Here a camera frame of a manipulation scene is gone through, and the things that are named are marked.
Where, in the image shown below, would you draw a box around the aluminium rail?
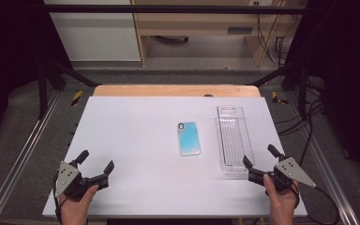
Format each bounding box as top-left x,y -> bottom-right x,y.
0,89 -> 62,225
284,93 -> 360,225

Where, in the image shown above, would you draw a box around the light blue phone case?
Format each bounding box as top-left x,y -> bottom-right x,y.
176,121 -> 202,158

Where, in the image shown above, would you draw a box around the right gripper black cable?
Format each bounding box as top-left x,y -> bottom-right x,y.
293,180 -> 342,225

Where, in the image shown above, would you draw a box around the black frame strut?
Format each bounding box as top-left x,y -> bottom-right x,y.
247,60 -> 309,118
37,58 -> 102,120

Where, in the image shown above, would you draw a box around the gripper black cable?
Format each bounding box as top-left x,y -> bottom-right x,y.
52,174 -> 66,225
293,180 -> 342,225

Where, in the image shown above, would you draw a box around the black floor cables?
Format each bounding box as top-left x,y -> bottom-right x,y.
274,78 -> 326,168

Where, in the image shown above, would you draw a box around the black curtain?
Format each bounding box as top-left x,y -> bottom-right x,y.
285,0 -> 360,191
0,0 -> 73,151

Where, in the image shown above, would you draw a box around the white cabinet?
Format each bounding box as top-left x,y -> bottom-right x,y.
42,0 -> 142,63

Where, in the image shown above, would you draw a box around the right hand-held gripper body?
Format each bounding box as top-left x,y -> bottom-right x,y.
247,157 -> 317,193

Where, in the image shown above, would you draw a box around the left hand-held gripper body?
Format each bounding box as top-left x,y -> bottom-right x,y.
54,159 -> 111,201

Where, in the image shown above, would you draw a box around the person's right hand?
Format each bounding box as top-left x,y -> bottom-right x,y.
262,173 -> 300,225

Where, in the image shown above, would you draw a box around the grey label on desk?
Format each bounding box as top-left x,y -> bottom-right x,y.
227,26 -> 254,35

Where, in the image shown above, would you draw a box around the light wooden desk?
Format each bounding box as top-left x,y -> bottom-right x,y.
130,0 -> 308,68

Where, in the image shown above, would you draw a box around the wooden table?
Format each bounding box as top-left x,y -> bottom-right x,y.
92,83 -> 262,98

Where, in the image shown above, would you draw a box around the person's left hand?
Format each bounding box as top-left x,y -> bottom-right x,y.
58,184 -> 99,225

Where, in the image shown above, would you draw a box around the yellow black tape strip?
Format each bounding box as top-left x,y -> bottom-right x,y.
271,91 -> 290,106
70,89 -> 84,107

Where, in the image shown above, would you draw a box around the black horizontal frame bar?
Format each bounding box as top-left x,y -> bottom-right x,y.
42,4 -> 308,15

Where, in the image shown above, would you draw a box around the clear plastic packaging box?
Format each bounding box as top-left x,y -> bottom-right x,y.
215,104 -> 257,180

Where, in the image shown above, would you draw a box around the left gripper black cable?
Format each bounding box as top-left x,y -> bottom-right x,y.
52,174 -> 66,225

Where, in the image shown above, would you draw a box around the hanging cables under desk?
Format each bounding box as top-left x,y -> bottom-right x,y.
255,0 -> 296,68

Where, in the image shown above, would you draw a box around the white board sheet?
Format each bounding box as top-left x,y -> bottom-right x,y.
41,96 -> 308,218

